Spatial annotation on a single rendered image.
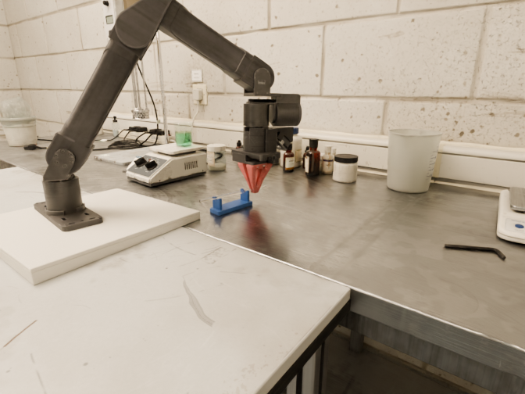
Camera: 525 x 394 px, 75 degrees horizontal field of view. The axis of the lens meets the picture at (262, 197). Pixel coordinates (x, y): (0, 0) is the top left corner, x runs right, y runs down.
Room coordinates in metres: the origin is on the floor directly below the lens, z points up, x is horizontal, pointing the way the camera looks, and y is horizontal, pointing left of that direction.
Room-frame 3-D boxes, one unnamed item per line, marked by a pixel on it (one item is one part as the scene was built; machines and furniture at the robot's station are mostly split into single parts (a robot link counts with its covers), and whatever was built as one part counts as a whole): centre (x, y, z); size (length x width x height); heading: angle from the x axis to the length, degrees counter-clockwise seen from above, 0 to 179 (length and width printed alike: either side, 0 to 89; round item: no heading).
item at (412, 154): (0.90, -0.40, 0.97); 0.18 x 0.13 x 0.15; 141
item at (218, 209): (0.72, 0.07, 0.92); 0.10 x 0.03 x 0.04; 135
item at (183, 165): (1.00, 0.28, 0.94); 0.22 x 0.13 x 0.08; 139
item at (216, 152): (1.09, 0.15, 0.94); 0.06 x 0.06 x 0.08
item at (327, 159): (1.04, -0.20, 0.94); 0.03 x 0.03 x 0.09
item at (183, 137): (1.02, 0.23, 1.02); 0.06 x 0.05 x 0.08; 107
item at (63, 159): (0.65, 0.38, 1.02); 0.09 x 0.06 x 0.06; 19
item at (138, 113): (1.34, 0.46, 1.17); 0.07 x 0.07 x 0.25
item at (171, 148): (1.02, 0.26, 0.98); 0.12 x 0.12 x 0.01; 49
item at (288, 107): (0.80, -0.02, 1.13); 0.12 x 0.09 x 0.12; 109
